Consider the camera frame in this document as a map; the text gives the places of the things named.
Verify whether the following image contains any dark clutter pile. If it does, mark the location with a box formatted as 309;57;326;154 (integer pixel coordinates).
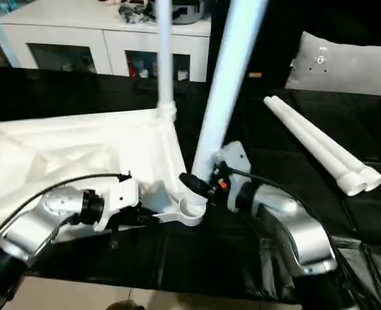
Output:
118;1;155;25

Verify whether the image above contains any white plastic table leg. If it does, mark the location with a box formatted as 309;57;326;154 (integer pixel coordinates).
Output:
271;95;381;192
190;0;269;188
263;97;367;197
155;0;178;120

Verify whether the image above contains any black work mat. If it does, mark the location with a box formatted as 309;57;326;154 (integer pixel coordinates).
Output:
0;70;381;304

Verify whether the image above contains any dark grey helmet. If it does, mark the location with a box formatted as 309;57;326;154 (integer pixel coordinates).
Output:
153;0;207;25

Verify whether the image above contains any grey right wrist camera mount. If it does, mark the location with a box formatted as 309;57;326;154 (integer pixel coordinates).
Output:
214;142;252;214

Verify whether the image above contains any white cabinet with glass doors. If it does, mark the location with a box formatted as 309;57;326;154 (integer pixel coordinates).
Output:
0;0;212;83

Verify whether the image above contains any white plastic table top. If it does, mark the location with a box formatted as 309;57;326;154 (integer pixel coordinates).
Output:
0;107;208;228

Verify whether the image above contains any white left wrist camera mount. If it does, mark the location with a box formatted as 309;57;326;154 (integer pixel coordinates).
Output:
92;173;141;233

